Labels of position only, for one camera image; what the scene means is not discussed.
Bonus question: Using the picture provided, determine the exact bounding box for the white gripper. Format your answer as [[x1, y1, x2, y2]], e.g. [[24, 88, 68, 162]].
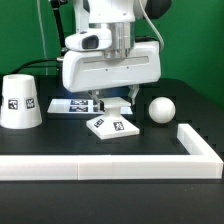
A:
[[62, 28, 161, 110]]

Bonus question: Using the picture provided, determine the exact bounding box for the white lamp base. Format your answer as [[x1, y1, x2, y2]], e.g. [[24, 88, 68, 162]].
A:
[[86, 97, 139, 140]]

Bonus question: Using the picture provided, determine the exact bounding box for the white lamp bulb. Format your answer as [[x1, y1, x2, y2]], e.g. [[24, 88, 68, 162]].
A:
[[148, 97, 176, 124]]

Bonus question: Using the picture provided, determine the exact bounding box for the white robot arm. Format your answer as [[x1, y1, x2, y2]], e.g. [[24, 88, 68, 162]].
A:
[[62, 0, 172, 110]]

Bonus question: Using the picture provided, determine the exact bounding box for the white lamp shade cone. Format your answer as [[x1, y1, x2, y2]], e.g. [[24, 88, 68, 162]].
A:
[[0, 74, 42, 129]]

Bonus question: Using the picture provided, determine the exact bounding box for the white marker tag plate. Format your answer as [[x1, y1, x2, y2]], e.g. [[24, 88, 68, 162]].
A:
[[48, 97, 132, 115]]

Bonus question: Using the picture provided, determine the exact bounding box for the black cable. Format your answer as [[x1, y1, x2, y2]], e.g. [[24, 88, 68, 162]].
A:
[[9, 58, 66, 75]]

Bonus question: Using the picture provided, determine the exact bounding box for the white L-shaped wall fence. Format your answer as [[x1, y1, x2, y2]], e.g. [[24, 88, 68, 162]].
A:
[[0, 124, 224, 181]]

